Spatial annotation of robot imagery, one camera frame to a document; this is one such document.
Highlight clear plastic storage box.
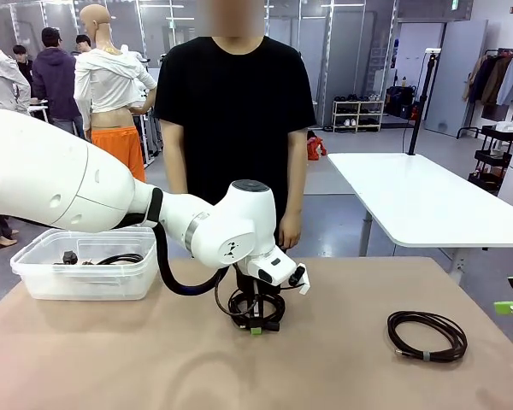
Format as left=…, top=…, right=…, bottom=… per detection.
left=10, top=226, right=158, bottom=302

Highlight person's left forearm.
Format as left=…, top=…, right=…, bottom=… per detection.
left=281, top=161, right=306, bottom=214

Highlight clothes rack with coats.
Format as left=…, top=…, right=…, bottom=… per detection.
left=456, top=48, right=513, bottom=140

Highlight person's left hand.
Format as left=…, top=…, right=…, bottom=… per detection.
left=277, top=210, right=304, bottom=250

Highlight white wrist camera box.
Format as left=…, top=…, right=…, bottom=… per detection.
left=288, top=263, right=312, bottom=296

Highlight white table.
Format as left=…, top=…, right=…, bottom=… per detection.
left=327, top=152, right=513, bottom=274

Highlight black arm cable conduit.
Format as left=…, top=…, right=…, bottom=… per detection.
left=121, top=187, right=237, bottom=296

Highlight mannequin with orange shorts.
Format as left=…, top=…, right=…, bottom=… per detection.
left=74, top=3, right=158, bottom=183

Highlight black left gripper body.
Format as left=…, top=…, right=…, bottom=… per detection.
left=235, top=262, right=281, bottom=302

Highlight person's right forearm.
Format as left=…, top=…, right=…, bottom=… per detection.
left=162, top=144, right=188, bottom=194

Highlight grey partition panel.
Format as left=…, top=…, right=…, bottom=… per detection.
left=422, top=19, right=489, bottom=138

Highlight black utility cart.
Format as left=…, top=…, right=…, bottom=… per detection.
left=468, top=123, right=513, bottom=196

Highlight person with black hair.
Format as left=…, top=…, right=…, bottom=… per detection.
left=11, top=44, right=35, bottom=99

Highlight wooden shoe rack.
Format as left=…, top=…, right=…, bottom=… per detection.
left=332, top=94, right=386, bottom=133

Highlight black power cable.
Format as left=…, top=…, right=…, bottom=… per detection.
left=53, top=250, right=145, bottom=267
left=227, top=286, right=286, bottom=335

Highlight mannequin with grey shirt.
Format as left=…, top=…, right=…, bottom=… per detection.
left=0, top=20, right=32, bottom=248

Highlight person in black t-shirt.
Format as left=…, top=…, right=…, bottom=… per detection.
left=153, top=0, right=317, bottom=260

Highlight black camera pole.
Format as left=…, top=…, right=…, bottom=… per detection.
left=407, top=47, right=442, bottom=157

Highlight black bags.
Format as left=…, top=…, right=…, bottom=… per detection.
left=386, top=85, right=421, bottom=120

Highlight person in purple hoodie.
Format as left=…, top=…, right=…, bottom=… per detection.
left=32, top=26, right=83, bottom=138

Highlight black braided USB cable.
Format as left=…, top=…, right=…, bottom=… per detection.
left=386, top=310, right=469, bottom=364

